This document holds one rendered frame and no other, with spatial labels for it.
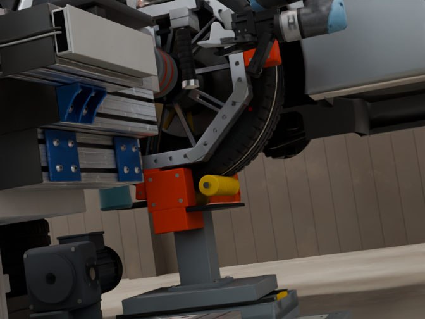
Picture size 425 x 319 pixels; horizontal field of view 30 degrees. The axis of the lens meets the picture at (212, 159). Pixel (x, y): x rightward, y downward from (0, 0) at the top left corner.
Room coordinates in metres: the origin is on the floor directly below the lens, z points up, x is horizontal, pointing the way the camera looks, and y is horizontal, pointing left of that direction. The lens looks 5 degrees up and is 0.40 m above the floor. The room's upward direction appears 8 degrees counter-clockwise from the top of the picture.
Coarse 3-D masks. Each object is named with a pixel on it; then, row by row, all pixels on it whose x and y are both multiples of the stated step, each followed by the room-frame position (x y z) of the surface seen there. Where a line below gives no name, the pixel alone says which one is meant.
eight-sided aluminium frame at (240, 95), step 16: (208, 0) 2.16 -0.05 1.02; (224, 16) 2.14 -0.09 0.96; (240, 64) 2.14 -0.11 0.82; (240, 80) 2.18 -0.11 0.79; (240, 96) 2.14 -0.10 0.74; (224, 112) 2.16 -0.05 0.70; (240, 112) 2.19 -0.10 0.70; (208, 128) 2.17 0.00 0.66; (224, 128) 2.16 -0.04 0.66; (208, 144) 2.17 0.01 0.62; (144, 160) 2.22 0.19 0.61; (160, 160) 2.21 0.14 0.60; (176, 160) 2.20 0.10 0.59; (192, 160) 2.18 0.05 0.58
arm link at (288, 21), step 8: (296, 8) 1.88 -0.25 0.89; (280, 16) 1.87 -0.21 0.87; (288, 16) 1.86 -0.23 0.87; (296, 16) 1.85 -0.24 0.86; (280, 24) 1.87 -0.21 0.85; (288, 24) 1.86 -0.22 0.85; (296, 24) 1.85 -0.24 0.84; (288, 32) 1.86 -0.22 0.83; (296, 32) 1.86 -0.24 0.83; (288, 40) 1.89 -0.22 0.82; (296, 40) 1.89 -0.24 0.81
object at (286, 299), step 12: (264, 300) 2.24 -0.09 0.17; (276, 300) 2.26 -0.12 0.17; (288, 300) 2.37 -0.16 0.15; (156, 312) 2.32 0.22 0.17; (168, 312) 2.31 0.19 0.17; (180, 312) 2.30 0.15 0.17; (192, 312) 2.28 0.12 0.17; (204, 312) 2.21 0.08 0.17; (216, 312) 2.20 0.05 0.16; (252, 312) 2.18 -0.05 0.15; (264, 312) 2.17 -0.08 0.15; (276, 312) 2.19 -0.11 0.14; (288, 312) 2.34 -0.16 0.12
